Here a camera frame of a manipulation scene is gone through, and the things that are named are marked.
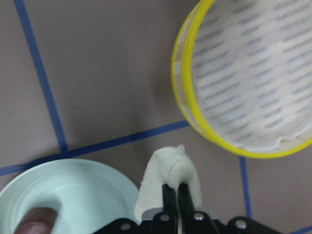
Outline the light green plate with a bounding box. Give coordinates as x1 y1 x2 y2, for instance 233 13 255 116
0 159 138 234

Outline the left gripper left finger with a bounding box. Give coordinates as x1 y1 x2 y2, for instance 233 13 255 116
161 184 178 234

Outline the brown steamed bun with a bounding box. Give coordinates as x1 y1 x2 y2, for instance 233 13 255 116
14 207 58 234

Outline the lower yellow steamer layer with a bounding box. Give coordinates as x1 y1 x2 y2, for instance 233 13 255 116
171 0 312 158

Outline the white steamed bun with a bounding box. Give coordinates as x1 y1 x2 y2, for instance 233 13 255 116
134 145 202 221

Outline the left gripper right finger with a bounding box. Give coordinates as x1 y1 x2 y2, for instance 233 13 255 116
178 183 219 234

